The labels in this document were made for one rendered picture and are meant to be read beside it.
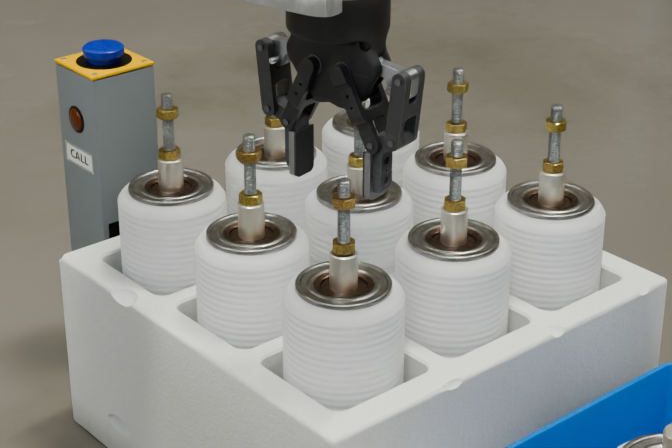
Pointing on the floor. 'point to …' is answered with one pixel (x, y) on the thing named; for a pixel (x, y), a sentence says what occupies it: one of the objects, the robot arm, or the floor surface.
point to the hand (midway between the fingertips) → (337, 168)
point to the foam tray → (549, 379)
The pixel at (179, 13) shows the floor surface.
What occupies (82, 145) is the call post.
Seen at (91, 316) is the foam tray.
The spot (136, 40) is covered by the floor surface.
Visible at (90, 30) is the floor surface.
